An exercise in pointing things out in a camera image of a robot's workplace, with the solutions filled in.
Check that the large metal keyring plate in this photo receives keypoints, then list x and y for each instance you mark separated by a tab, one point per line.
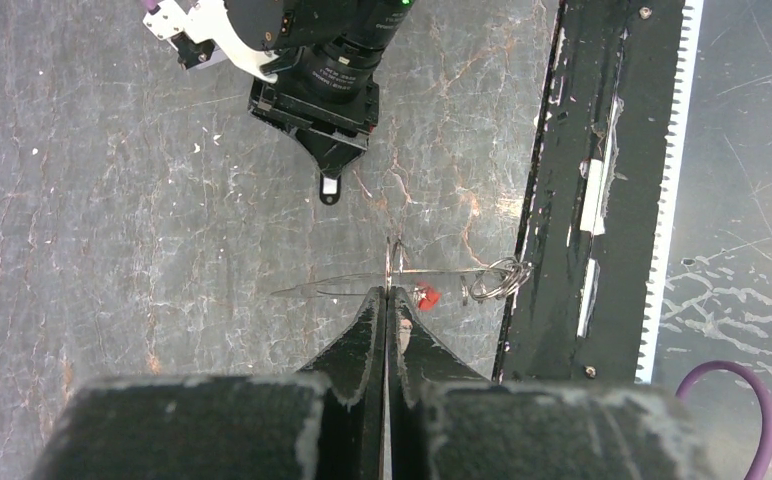
494	281

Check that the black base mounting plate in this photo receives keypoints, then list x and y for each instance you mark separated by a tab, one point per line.
591	201

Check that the white slotted cable duct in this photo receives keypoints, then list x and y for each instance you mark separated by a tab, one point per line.
691	13

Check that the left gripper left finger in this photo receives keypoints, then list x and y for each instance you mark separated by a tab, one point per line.
322	421

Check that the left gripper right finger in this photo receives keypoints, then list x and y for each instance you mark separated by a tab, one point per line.
449	422

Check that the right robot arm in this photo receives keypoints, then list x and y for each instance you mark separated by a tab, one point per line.
324	96

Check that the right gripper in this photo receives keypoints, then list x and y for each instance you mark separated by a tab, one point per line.
334	134

